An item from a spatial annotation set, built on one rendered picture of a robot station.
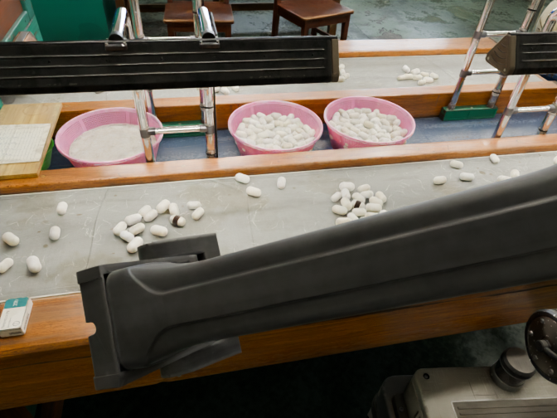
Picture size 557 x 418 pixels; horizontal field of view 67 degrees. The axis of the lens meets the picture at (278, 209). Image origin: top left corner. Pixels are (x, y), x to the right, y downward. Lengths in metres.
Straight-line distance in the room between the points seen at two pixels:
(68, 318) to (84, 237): 0.21
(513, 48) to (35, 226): 1.03
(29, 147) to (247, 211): 0.56
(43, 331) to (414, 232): 0.68
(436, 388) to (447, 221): 0.89
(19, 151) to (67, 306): 0.49
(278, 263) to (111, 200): 0.82
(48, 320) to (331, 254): 0.65
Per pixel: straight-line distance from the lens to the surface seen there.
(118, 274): 0.28
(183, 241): 0.37
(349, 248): 0.21
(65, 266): 0.91
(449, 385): 1.10
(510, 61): 0.99
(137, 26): 1.18
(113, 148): 1.19
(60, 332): 0.78
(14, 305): 0.82
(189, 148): 1.26
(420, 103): 1.51
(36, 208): 1.05
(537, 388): 1.19
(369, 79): 1.59
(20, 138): 1.23
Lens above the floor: 1.38
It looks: 42 degrees down
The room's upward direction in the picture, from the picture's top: 4 degrees clockwise
